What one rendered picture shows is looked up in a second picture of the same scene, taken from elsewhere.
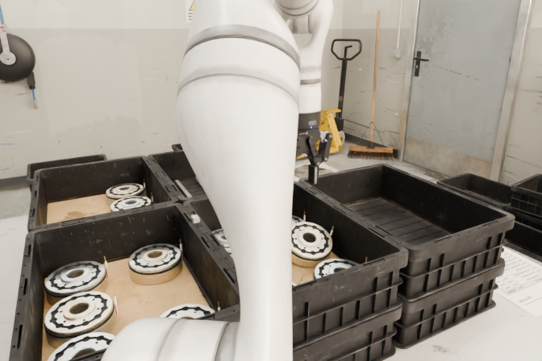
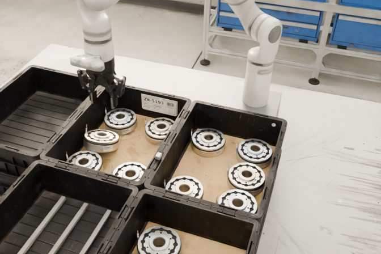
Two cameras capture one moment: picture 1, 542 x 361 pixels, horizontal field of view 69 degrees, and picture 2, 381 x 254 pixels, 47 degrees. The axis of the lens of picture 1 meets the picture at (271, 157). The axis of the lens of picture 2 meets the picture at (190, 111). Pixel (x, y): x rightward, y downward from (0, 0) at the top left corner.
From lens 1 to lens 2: 1.55 m
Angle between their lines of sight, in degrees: 111
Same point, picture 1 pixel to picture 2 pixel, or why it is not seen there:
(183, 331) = (265, 17)
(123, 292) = (214, 192)
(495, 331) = not seen: hidden behind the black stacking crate
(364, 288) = (132, 100)
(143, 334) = (271, 18)
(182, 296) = (189, 168)
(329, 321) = (153, 114)
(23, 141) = not seen: outside the picture
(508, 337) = not seen: hidden behind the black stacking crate
